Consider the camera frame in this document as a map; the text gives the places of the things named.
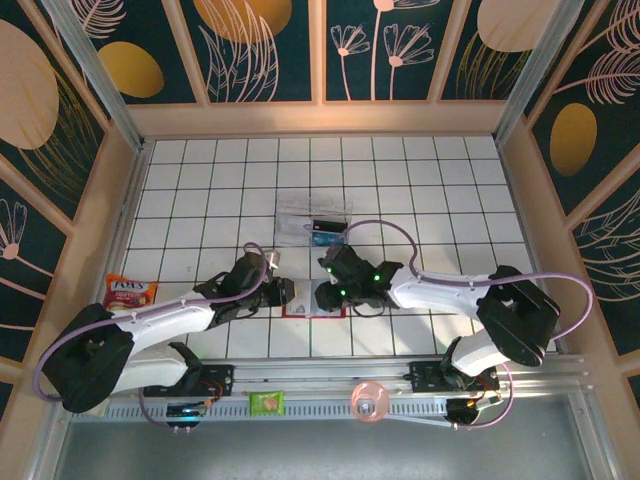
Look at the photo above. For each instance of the red leather card wallet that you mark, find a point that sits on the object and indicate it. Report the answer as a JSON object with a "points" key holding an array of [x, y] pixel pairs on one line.
{"points": [[305, 295]]}

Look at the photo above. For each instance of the silver VIP card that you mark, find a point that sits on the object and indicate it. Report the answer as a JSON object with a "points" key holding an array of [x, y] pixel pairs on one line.
{"points": [[296, 227]]}

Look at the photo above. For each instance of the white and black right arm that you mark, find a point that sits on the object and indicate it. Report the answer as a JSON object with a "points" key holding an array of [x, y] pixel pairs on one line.
{"points": [[435, 295]]}

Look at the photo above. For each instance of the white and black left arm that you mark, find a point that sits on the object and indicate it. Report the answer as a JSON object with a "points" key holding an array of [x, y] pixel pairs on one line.
{"points": [[165, 322]]}

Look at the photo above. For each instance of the blue card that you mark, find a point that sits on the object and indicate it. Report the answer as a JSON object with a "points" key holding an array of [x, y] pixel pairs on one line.
{"points": [[325, 241]]}

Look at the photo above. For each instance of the black card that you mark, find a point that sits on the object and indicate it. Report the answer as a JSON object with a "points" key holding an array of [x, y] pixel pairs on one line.
{"points": [[327, 226]]}

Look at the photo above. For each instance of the clear acrylic card stand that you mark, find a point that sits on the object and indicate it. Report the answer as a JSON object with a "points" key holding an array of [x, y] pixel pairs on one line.
{"points": [[300, 207]]}

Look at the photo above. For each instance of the green snack packet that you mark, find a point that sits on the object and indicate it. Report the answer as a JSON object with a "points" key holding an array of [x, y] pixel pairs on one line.
{"points": [[266, 403]]}

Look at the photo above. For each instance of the pink plastic cup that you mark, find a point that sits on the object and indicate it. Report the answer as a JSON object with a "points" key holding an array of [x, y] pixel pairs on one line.
{"points": [[370, 402]]}

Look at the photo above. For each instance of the orange fruit candy bag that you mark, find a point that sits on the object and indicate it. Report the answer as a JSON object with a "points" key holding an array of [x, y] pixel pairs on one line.
{"points": [[127, 292]]}

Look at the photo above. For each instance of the black left controller board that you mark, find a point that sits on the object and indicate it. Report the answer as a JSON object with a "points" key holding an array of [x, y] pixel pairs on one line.
{"points": [[185, 415]]}

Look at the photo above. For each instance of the black controller board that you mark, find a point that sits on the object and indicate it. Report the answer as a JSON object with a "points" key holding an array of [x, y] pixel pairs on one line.
{"points": [[465, 410], [185, 415]]}

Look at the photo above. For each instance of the black right controller board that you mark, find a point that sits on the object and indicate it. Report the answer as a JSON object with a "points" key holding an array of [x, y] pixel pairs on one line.
{"points": [[465, 410]]}

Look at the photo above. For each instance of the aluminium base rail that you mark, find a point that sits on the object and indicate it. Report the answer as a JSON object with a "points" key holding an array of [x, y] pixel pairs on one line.
{"points": [[310, 375]]}

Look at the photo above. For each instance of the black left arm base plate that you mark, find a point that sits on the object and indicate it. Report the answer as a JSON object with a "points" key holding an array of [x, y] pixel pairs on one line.
{"points": [[222, 380]]}

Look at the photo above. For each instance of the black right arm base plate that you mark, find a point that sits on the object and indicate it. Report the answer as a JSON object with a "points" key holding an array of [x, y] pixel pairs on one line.
{"points": [[425, 375]]}

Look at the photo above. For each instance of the aluminium side rail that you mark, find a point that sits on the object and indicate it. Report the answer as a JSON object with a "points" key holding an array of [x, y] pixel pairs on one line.
{"points": [[520, 200], [125, 220]]}

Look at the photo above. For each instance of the aluminium frame post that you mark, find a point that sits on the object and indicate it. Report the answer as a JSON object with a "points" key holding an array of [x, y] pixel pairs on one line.
{"points": [[535, 65], [95, 70]]}

